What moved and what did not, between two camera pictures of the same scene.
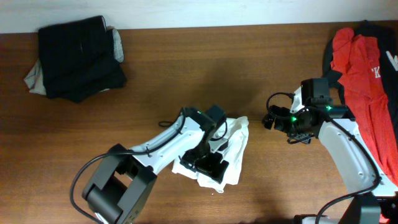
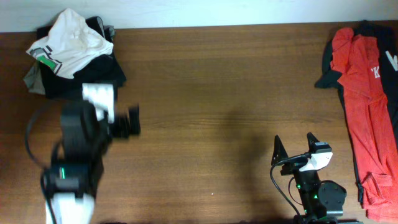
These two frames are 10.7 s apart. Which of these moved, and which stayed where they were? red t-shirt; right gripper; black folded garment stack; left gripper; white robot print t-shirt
Moved: right gripper; left gripper; white robot print t-shirt
Stayed: black folded garment stack; red t-shirt
